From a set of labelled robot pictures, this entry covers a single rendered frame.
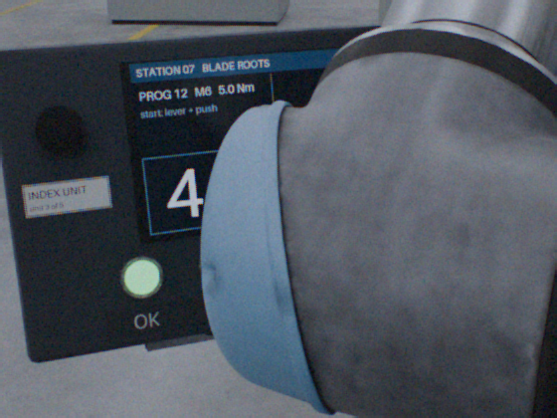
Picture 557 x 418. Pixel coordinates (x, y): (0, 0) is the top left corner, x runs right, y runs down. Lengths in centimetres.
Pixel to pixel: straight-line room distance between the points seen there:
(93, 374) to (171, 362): 23
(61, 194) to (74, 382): 196
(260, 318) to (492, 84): 12
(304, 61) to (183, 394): 187
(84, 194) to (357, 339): 26
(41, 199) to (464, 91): 28
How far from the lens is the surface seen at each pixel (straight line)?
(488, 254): 25
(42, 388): 243
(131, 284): 49
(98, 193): 49
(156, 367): 245
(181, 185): 49
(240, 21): 829
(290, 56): 51
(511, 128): 29
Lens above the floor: 134
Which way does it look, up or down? 22 degrees down
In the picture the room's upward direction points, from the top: 1 degrees counter-clockwise
